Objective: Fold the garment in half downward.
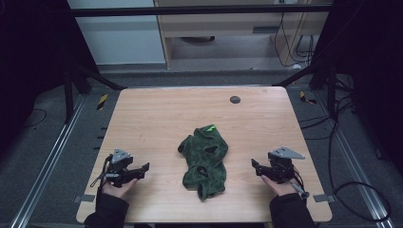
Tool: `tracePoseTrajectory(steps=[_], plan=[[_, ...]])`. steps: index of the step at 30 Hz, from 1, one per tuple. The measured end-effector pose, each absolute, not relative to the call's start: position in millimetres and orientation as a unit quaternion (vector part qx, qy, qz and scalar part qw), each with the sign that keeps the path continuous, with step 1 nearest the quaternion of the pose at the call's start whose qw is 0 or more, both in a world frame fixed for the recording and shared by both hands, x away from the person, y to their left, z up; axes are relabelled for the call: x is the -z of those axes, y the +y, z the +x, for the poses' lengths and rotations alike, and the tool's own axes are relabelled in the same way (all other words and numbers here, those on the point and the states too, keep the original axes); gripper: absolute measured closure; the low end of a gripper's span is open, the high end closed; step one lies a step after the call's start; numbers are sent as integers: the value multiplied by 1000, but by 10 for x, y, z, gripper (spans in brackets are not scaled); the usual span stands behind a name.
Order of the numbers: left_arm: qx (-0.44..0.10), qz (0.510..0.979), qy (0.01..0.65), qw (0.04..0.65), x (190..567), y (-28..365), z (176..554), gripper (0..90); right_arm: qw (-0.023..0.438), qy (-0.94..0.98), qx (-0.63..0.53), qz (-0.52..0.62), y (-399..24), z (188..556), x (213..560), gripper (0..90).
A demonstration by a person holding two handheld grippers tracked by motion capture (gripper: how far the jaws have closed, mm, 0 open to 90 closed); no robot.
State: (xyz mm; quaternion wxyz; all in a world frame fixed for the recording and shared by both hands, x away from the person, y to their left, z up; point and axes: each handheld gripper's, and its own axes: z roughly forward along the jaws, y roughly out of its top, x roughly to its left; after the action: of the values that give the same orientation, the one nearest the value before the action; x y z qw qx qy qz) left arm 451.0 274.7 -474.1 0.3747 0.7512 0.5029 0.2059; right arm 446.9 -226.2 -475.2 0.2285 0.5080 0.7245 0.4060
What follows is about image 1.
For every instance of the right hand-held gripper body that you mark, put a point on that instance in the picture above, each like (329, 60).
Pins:
(280, 166)

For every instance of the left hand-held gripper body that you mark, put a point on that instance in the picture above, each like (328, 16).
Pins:
(122, 164)

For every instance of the dark green fleece garment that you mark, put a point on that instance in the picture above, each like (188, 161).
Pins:
(204, 161)

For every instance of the person's right hand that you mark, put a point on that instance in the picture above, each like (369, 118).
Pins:
(280, 187)

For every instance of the person's left hand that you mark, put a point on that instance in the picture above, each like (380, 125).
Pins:
(118, 190)

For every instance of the grey tape strip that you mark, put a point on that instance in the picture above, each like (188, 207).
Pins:
(84, 198)
(323, 198)

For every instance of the yellow black striped tape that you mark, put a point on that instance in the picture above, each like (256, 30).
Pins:
(306, 98)
(102, 102)

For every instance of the grey round table grommet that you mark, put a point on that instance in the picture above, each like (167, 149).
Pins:
(235, 99)

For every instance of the small white plug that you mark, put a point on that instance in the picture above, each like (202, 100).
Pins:
(296, 66)

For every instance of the white cabinet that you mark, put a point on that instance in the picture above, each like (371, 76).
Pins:
(120, 38)

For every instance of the black curtain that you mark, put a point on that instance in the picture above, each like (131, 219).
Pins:
(374, 69)
(28, 63)

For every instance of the light wooden desk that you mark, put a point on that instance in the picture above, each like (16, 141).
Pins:
(221, 23)

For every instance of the aluminium floor rail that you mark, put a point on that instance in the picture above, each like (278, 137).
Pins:
(47, 161)
(355, 161)

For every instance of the black metal frame stand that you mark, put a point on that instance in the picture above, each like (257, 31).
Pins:
(331, 91)
(68, 95)

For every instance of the black horizontal frame bar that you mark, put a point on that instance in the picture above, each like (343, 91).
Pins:
(190, 11)

